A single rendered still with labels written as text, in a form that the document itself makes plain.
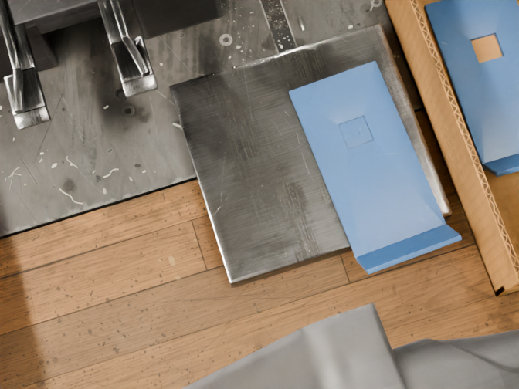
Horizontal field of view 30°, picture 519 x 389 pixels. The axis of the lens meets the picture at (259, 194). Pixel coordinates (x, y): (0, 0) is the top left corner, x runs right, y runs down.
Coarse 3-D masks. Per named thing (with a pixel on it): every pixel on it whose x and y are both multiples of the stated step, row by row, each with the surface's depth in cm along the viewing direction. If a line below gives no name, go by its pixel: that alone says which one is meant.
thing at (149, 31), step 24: (144, 0) 70; (168, 0) 71; (192, 0) 73; (216, 0) 74; (48, 24) 69; (72, 24) 70; (144, 24) 74; (168, 24) 75; (192, 24) 76; (0, 48) 70; (48, 48) 73; (0, 72) 74
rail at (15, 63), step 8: (0, 0) 68; (0, 8) 68; (0, 16) 68; (8, 24) 67; (8, 32) 67; (8, 40) 67; (8, 48) 67; (16, 48) 67; (16, 56) 67; (16, 64) 67
